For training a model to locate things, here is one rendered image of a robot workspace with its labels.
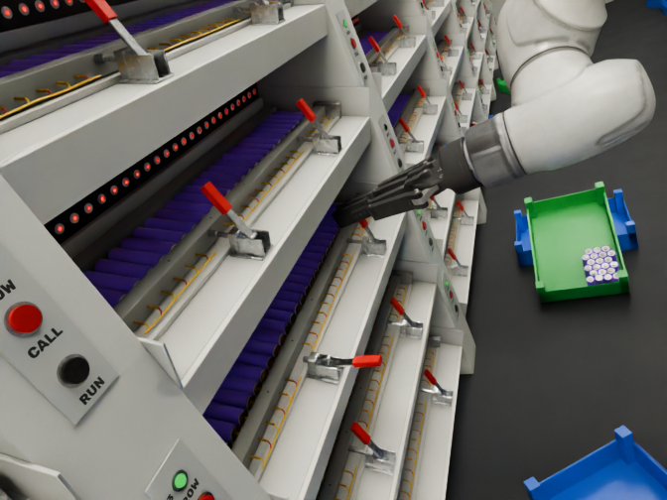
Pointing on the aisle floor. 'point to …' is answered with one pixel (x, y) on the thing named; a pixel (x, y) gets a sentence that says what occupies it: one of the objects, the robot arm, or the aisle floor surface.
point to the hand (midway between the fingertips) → (355, 210)
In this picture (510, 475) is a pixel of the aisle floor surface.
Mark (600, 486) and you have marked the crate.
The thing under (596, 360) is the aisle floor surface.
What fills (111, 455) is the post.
